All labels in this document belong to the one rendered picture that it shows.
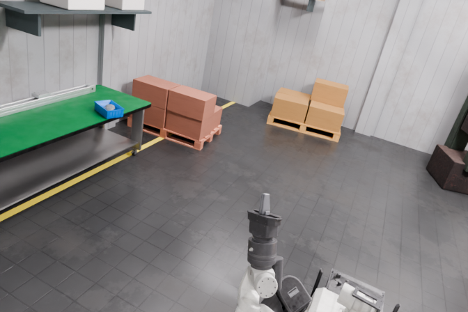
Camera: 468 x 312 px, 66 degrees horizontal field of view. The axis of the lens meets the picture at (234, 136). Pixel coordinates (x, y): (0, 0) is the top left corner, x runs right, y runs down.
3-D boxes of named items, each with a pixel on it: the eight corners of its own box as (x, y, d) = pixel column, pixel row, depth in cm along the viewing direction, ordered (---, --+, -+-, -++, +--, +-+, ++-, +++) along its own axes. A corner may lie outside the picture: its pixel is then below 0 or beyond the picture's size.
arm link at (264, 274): (244, 247, 114) (242, 283, 114) (254, 260, 104) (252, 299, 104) (278, 246, 117) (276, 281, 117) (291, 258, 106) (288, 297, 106)
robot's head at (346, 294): (338, 298, 121) (346, 278, 118) (368, 315, 117) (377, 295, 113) (332, 310, 116) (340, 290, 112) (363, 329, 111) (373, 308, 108)
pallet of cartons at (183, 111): (159, 111, 624) (163, 69, 595) (224, 134, 582) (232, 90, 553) (123, 124, 547) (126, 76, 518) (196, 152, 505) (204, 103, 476)
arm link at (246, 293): (250, 258, 116) (232, 298, 115) (258, 269, 107) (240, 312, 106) (267, 264, 117) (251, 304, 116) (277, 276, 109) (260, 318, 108)
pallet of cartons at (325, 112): (345, 129, 719) (359, 88, 686) (335, 146, 623) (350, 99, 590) (276, 107, 767) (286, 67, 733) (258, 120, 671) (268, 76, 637)
